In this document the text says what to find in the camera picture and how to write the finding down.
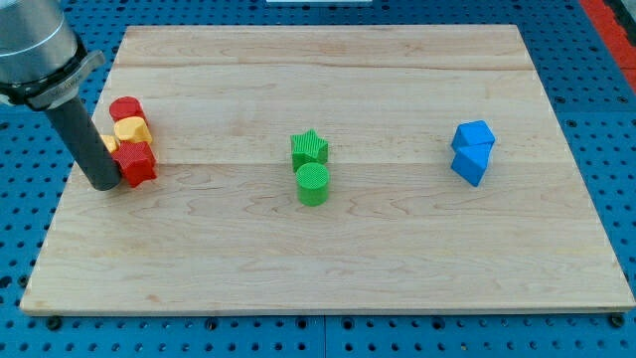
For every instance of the yellow hexagon block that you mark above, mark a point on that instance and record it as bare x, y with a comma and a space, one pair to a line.
132, 129

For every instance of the blue cube block lower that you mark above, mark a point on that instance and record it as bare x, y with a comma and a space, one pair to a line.
471, 162

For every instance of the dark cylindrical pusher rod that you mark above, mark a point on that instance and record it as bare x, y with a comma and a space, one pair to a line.
81, 138

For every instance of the green star block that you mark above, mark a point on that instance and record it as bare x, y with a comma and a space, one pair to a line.
308, 147

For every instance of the green cylinder block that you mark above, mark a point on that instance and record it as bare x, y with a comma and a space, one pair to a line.
312, 181

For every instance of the red star block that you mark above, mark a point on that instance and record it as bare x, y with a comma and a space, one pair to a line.
136, 162

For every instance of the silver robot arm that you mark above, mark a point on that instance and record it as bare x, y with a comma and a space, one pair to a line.
43, 60

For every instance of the wooden board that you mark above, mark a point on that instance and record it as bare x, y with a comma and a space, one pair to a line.
220, 230

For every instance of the blue cube block upper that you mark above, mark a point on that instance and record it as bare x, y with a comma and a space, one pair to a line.
472, 133

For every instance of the blue cube block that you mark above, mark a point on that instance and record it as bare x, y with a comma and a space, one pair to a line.
471, 162
472, 133

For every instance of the small yellow block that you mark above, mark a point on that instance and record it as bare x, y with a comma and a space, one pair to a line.
110, 142

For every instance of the red round block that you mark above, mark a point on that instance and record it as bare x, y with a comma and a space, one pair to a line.
126, 106

